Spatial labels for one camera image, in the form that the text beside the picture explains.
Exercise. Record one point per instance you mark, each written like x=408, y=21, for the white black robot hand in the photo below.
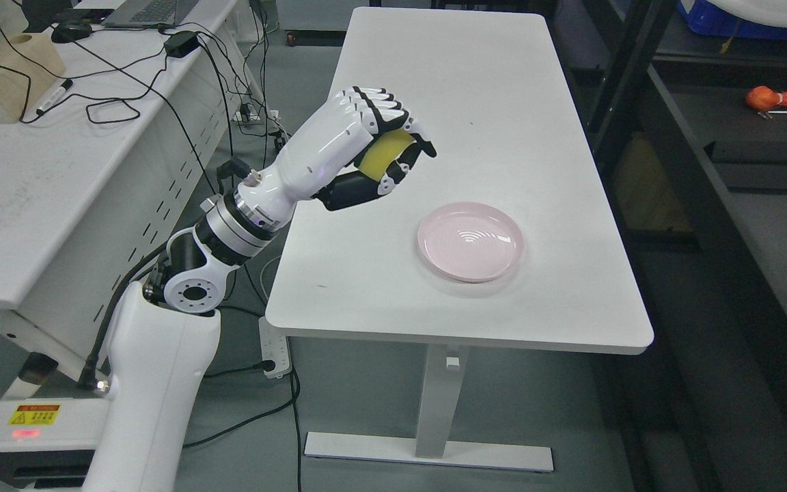
x=319, y=161

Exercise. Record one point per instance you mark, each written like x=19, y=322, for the green yellow sponge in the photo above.
x=384, y=151

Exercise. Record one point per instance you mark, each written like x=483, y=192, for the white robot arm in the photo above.
x=165, y=333

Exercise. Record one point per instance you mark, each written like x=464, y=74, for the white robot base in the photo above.
x=49, y=443

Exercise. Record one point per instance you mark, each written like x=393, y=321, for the orange toy on shelf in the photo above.
x=763, y=99

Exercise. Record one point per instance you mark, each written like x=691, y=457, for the pink round plate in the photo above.
x=470, y=242

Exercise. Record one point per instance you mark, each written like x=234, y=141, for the white long table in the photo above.
x=489, y=90

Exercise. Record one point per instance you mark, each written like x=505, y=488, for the black power adapter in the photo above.
x=181, y=43

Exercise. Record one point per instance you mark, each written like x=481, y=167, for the white power strip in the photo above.
x=274, y=350

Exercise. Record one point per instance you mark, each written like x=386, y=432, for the grey laptop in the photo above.
x=148, y=14

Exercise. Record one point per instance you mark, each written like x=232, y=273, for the white side desk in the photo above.
x=92, y=187

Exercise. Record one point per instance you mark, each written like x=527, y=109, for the black marker pen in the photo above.
x=56, y=97

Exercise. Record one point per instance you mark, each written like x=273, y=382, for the black computer mouse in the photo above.
x=71, y=31

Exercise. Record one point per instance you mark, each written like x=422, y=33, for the black metal rack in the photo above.
x=698, y=183

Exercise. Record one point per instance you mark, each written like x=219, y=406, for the blue plastic bin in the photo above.
x=706, y=19

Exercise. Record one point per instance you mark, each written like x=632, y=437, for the wooden block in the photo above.
x=29, y=66

